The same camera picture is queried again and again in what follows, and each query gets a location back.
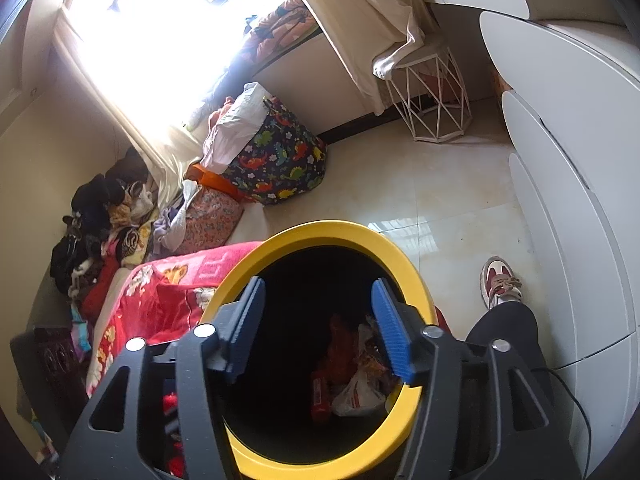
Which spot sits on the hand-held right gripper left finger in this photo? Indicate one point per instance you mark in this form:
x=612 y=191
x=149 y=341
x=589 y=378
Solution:
x=247 y=320

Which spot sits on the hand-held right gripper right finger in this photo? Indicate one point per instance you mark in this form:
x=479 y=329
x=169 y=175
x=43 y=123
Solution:
x=392 y=330

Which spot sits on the small white printed plastic bag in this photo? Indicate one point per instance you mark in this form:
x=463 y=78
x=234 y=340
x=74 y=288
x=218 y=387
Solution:
x=355 y=395

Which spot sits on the red tube wrapper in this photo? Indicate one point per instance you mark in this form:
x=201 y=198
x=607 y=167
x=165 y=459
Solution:
x=320 y=400

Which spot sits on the yellow rimmed black bin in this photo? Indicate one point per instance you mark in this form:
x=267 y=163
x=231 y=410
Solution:
x=310 y=235

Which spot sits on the red plastic bag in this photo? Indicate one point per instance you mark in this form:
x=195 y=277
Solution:
x=340 y=350

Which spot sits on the red floral blanket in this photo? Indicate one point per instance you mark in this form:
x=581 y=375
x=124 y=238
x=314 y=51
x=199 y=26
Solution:
x=165 y=285

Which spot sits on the floral fabric bag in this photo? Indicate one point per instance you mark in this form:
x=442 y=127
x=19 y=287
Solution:
x=210 y=220

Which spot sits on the person's right leg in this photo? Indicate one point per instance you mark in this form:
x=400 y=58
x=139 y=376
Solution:
x=505 y=330

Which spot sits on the white red sneaker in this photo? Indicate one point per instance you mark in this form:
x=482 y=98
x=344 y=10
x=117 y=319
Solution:
x=500 y=280

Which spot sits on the pale purple cloth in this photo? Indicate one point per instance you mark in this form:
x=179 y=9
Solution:
x=170 y=230

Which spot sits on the bed with grey headboard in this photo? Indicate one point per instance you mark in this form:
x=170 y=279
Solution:
x=112 y=305

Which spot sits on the orange bag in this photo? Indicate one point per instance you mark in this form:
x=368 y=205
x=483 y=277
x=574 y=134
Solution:
x=215 y=180

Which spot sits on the dinosaur print laundry basket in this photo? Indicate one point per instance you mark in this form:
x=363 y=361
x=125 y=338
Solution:
x=280 y=160

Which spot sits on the striped purple blue cloth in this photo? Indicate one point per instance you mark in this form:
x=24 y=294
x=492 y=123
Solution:
x=80 y=330

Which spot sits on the cream curtain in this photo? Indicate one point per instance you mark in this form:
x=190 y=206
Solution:
x=170 y=155
x=350 y=10

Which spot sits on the large white plastic bag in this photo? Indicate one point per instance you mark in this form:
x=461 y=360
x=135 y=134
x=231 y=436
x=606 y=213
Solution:
x=235 y=125

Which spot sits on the pile of clothes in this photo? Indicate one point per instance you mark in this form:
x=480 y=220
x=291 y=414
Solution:
x=90 y=200

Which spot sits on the dark wooden cabinet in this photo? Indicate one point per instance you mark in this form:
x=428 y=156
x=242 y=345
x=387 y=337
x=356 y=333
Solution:
x=50 y=370

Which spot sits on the pink cloth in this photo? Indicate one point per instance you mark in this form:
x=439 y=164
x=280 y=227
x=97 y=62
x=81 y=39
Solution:
x=220 y=112

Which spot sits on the white dresser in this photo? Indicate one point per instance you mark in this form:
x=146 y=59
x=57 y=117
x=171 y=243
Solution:
x=575 y=160

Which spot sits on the orange patterned blanket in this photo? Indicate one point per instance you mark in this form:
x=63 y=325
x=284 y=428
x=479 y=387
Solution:
x=280 y=25

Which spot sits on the black framed window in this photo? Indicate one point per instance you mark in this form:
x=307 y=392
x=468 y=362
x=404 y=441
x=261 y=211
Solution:
x=175 y=20

